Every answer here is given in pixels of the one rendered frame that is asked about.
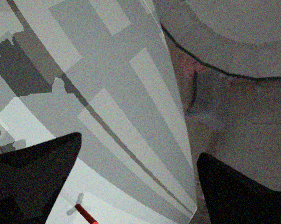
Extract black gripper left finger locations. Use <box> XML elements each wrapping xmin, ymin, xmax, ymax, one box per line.
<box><xmin>0</xmin><ymin>132</ymin><xmax>81</xmax><ymax>224</ymax></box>

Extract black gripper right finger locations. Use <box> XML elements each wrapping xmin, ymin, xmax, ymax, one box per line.
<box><xmin>197</xmin><ymin>152</ymin><xmax>281</xmax><ymax>224</ymax></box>

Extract dark red peg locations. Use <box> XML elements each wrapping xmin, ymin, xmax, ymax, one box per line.
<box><xmin>75</xmin><ymin>204</ymin><xmax>97</xmax><ymax>224</ymax></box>

